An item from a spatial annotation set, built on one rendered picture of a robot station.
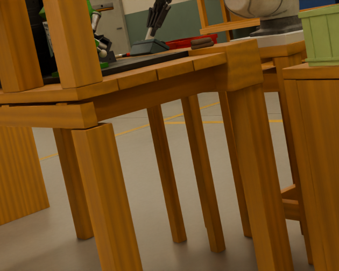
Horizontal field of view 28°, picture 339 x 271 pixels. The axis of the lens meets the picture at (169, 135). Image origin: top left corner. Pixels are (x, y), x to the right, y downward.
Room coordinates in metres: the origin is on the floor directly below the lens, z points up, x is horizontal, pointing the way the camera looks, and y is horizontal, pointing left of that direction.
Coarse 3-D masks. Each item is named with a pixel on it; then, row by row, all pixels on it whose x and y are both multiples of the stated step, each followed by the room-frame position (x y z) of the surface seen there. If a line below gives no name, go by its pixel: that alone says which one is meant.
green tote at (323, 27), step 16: (304, 16) 2.08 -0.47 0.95; (320, 16) 2.02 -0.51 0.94; (336, 16) 1.96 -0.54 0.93; (304, 32) 2.10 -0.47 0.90; (320, 32) 2.03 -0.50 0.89; (336, 32) 1.96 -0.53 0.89; (320, 48) 2.04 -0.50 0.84; (336, 48) 1.97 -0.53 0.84; (320, 64) 2.05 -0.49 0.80; (336, 64) 1.98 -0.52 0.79
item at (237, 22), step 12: (300, 0) 7.91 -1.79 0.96; (312, 0) 7.79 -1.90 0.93; (324, 0) 7.67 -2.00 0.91; (336, 0) 7.60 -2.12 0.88; (204, 12) 9.12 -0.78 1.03; (228, 12) 9.41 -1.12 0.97; (204, 24) 9.10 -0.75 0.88; (216, 24) 9.09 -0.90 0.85; (228, 24) 8.78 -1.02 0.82; (240, 24) 8.56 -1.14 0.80; (252, 24) 8.40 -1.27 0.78; (228, 36) 9.39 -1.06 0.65; (264, 60) 8.58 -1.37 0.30
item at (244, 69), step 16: (208, 48) 2.25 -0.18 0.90; (224, 48) 2.18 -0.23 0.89; (240, 48) 2.20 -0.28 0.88; (256, 48) 2.24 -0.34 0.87; (224, 64) 2.19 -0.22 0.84; (240, 64) 2.20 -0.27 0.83; (256, 64) 2.24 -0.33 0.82; (224, 80) 2.20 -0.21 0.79; (240, 80) 2.19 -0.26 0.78; (256, 80) 2.23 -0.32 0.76
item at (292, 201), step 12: (276, 60) 2.46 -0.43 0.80; (288, 60) 2.41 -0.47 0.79; (300, 60) 2.45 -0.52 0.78; (264, 72) 2.69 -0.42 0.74; (276, 72) 2.52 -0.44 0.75; (264, 84) 2.55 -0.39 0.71; (276, 84) 2.50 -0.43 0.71; (288, 120) 2.45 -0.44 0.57; (288, 132) 2.46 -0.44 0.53; (288, 144) 2.47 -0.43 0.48; (288, 156) 2.80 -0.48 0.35; (288, 192) 2.71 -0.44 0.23; (300, 192) 2.45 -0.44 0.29; (288, 204) 2.53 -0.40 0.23; (300, 204) 2.46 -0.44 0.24; (288, 216) 2.54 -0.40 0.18; (300, 216) 2.49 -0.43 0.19; (312, 264) 2.45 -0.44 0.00
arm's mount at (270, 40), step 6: (300, 30) 2.55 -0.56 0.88; (258, 36) 2.61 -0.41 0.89; (264, 36) 2.54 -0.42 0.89; (270, 36) 2.47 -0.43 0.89; (276, 36) 2.45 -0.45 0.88; (282, 36) 2.42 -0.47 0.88; (288, 36) 2.43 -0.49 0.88; (294, 36) 2.44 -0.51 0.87; (300, 36) 2.46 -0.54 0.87; (258, 42) 2.52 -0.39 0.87; (264, 42) 2.50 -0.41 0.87; (270, 42) 2.48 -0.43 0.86; (276, 42) 2.45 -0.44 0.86; (282, 42) 2.43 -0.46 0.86; (288, 42) 2.42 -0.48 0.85
